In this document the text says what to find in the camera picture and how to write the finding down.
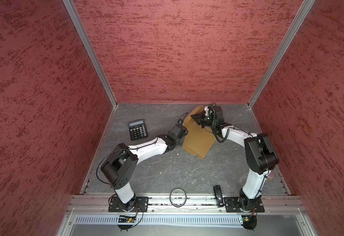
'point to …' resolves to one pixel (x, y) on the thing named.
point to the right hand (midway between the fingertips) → (188, 117)
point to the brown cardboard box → (197, 140)
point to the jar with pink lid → (271, 174)
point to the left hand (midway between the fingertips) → (177, 137)
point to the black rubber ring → (170, 200)
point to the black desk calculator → (137, 129)
